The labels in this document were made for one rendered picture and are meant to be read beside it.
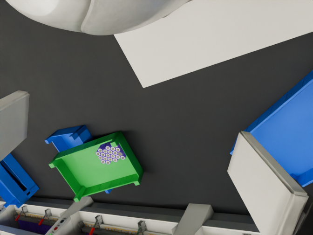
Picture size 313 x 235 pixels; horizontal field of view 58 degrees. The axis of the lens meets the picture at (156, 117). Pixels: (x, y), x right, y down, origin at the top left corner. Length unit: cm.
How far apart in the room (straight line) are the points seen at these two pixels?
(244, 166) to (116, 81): 80
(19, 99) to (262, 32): 34
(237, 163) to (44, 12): 16
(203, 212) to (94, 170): 46
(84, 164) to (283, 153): 75
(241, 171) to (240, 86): 60
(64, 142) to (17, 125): 118
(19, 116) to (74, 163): 105
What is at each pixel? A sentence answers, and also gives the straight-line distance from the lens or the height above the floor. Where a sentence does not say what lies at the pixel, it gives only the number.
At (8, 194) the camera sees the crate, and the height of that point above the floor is 9.
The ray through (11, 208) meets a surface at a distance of 213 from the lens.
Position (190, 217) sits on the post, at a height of 7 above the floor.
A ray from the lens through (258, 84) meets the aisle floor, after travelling 75.
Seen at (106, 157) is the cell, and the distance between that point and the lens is 106.
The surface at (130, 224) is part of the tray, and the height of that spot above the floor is 11.
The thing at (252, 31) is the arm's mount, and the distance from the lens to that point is 44.
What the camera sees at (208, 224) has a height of 9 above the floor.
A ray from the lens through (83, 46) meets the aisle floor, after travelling 97.
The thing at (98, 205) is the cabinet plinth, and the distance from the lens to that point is 154.
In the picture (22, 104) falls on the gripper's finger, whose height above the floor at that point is 57.
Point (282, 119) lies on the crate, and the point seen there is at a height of 0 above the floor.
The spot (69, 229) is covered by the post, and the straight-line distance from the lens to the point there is 152.
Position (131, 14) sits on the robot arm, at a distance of 23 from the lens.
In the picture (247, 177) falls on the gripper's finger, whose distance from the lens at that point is 16.
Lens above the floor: 65
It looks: 45 degrees down
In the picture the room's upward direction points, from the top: 139 degrees counter-clockwise
